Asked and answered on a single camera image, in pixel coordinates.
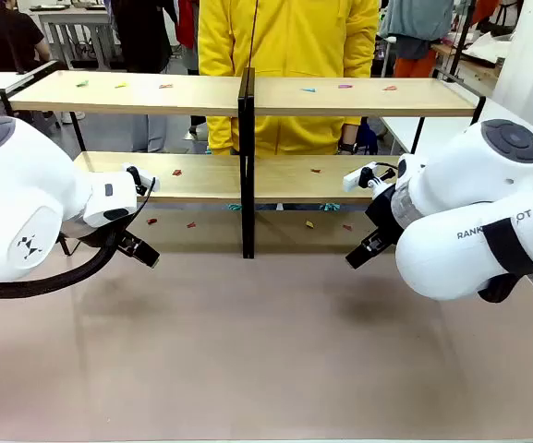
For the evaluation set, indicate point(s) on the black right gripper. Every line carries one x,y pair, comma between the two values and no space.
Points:
386,212

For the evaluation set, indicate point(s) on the red hanging garment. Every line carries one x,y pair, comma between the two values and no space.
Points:
186,23

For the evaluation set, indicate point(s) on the person in grey top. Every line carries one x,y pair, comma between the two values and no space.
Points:
414,18

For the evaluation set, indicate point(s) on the person's right forearm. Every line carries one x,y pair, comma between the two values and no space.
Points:
220,136

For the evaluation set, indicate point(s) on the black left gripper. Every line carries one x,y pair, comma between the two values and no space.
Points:
116,237

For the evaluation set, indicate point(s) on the wooden background table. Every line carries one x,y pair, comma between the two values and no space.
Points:
478,62

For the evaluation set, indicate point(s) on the person in black shirt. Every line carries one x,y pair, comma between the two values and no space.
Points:
9,39

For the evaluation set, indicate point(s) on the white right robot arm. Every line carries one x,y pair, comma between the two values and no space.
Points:
474,184

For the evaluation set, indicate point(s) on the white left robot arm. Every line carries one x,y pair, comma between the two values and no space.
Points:
21,194

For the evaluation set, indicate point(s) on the black metal pole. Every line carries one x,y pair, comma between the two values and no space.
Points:
460,37

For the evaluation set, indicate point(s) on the black wristwatch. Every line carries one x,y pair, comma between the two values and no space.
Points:
348,148

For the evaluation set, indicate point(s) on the teal chenille duster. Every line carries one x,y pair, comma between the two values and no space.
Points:
329,207
235,207

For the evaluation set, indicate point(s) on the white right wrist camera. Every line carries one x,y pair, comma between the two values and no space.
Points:
356,180

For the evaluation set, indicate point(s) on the pink paper scrap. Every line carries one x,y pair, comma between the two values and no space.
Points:
345,86

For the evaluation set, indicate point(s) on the green paper scrap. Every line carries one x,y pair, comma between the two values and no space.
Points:
81,84

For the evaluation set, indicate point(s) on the person in grey trousers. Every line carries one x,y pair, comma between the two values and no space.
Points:
143,32

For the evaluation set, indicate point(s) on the person in yellow hoodie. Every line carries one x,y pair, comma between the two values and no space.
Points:
294,46

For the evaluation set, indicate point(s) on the white background desk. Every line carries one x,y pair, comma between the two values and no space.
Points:
76,16

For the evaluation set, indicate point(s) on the wooden shelf unit black frame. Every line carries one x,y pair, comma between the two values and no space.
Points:
363,99
123,99

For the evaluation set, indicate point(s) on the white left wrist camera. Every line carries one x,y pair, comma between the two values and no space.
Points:
142,175

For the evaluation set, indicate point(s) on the yellow paper scrap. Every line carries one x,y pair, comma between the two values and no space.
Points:
310,224
120,85

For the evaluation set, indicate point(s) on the blue paper scrap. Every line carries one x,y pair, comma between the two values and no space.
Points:
308,89

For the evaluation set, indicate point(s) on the person's left forearm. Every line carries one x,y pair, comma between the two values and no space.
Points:
350,134

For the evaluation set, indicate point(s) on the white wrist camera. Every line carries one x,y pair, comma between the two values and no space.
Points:
142,175
356,180

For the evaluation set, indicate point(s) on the orange-red paper scrap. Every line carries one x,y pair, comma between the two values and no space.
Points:
165,86

